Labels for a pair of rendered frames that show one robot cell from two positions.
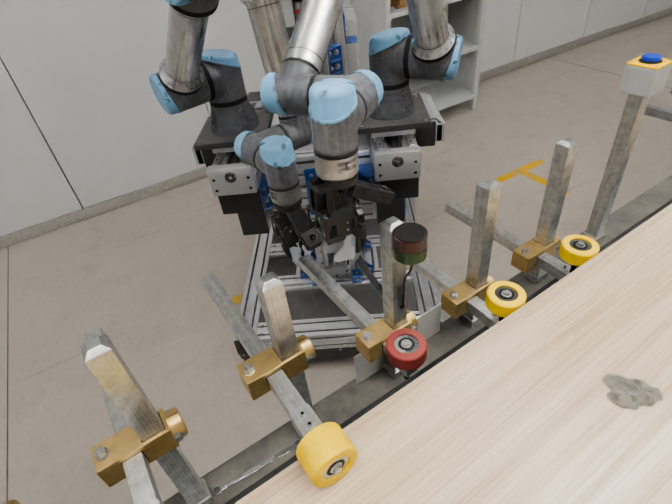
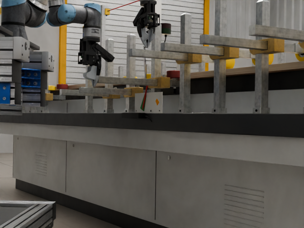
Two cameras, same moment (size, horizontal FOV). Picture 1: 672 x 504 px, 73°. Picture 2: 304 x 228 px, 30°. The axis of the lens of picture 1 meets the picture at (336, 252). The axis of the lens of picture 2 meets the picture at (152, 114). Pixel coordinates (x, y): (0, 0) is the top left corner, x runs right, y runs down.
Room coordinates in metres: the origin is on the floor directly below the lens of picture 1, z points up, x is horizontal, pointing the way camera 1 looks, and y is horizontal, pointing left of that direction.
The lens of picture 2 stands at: (0.77, 2.63, 0.68)
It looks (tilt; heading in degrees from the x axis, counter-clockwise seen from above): 0 degrees down; 268
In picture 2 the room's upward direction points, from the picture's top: 1 degrees clockwise
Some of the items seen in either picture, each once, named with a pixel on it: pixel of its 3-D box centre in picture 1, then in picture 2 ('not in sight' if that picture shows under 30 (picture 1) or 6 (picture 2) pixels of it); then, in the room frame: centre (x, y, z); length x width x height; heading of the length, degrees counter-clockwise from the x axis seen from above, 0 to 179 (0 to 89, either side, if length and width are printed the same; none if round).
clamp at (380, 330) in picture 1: (388, 334); (158, 83); (0.64, -0.09, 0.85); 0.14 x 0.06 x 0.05; 119
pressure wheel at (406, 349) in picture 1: (406, 360); (174, 82); (0.56, -0.11, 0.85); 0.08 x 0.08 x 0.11
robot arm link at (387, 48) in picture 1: (391, 55); (14, 10); (1.36, -0.23, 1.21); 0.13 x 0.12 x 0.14; 62
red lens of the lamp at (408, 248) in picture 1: (410, 237); (164, 26); (0.61, -0.13, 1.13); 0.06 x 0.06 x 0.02
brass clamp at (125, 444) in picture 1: (142, 443); (223, 52); (0.40, 0.35, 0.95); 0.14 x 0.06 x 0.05; 119
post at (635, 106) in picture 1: (614, 173); (89, 75); (1.02, -0.77, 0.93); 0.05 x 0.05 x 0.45; 29
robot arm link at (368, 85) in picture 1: (347, 97); not in sight; (0.80, -0.06, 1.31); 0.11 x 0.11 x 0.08; 62
